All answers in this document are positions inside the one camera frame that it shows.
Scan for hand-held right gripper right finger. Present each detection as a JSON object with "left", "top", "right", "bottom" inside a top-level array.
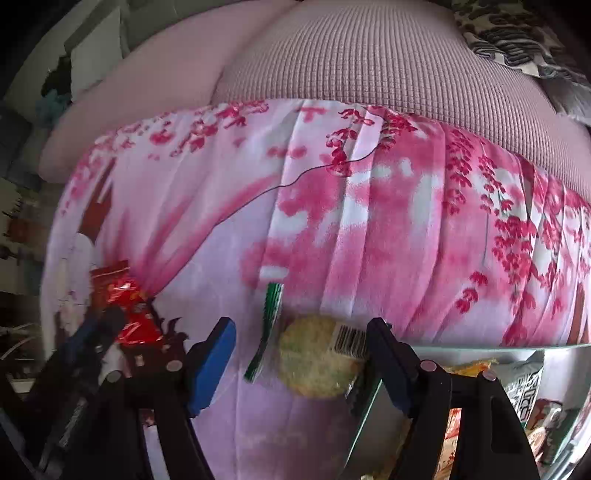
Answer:
[{"left": 367, "top": 318, "right": 541, "bottom": 480}]

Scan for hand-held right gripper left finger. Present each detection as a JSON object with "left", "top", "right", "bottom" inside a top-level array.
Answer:
[{"left": 65, "top": 317, "right": 237, "bottom": 480}]

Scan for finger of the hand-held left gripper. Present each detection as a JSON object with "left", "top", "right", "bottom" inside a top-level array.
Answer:
[
  {"left": 41, "top": 307, "right": 126, "bottom": 462},
  {"left": 28, "top": 318, "right": 102, "bottom": 398}
]

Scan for small red snack packet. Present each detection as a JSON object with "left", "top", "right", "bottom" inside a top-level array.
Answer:
[{"left": 90, "top": 261, "right": 162, "bottom": 347}]

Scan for teal shallow cardboard box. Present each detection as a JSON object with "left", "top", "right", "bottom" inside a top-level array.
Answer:
[{"left": 346, "top": 342, "right": 591, "bottom": 480}]

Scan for clear round cake packet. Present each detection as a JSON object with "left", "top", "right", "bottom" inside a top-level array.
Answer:
[{"left": 245, "top": 281, "right": 370, "bottom": 398}]

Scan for yellow snack packet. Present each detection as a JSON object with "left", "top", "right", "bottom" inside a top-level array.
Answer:
[{"left": 443, "top": 360, "right": 495, "bottom": 377}]

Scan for pink floral printed blanket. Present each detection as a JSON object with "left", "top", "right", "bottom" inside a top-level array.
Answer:
[{"left": 41, "top": 99, "right": 591, "bottom": 480}]

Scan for blue cloth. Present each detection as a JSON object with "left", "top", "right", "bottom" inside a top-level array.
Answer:
[{"left": 37, "top": 90, "right": 70, "bottom": 125}]

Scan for dark cloth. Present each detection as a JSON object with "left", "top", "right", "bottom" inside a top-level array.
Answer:
[{"left": 41, "top": 55, "right": 72, "bottom": 95}]

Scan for white cushion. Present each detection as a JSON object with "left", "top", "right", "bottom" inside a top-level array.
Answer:
[{"left": 69, "top": 7, "right": 125, "bottom": 100}]

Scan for black and white patterned pillow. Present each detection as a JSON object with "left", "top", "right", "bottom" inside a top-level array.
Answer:
[{"left": 452, "top": 0, "right": 591, "bottom": 79}]

